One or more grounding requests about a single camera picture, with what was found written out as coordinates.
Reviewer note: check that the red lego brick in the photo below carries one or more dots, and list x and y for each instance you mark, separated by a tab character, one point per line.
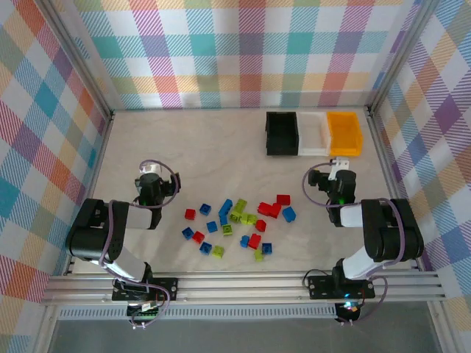
276	211
260	225
254	241
264	208
198	237
190	214
283	199

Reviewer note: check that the orange plastic bin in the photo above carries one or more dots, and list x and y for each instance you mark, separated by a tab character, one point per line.
344	132

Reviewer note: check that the white plastic bin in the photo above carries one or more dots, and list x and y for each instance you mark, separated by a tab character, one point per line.
312	134

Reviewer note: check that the black plastic bin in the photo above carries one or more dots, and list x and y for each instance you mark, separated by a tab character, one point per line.
281	132

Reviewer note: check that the lime green lego brick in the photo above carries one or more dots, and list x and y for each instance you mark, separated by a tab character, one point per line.
259	254
249	219
228	230
240	206
235	217
218	251

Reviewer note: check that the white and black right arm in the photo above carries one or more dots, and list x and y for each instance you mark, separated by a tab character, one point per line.
393	235

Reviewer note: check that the aluminium side rail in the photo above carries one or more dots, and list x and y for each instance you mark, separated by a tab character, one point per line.
92	185
385	165

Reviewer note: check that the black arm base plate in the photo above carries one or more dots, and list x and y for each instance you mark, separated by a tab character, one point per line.
320	287
171	285

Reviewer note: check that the long aluminium mounting rail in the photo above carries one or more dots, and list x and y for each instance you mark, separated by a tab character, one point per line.
239	287

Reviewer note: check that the aluminium frame post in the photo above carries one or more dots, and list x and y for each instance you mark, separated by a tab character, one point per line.
401	51
79	51

